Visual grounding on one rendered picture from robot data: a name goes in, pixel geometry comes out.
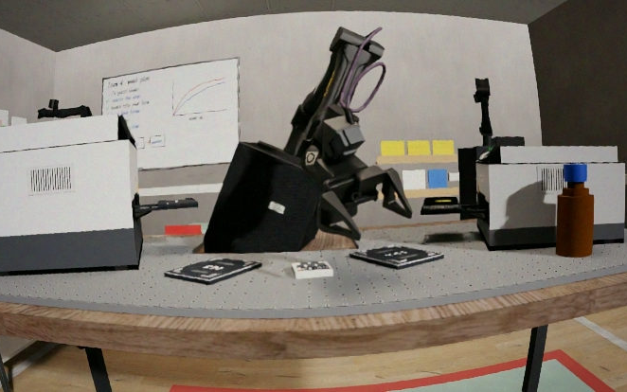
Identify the brown bottle with blue cap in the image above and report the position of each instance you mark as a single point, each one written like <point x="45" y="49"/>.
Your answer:
<point x="575" y="215"/>

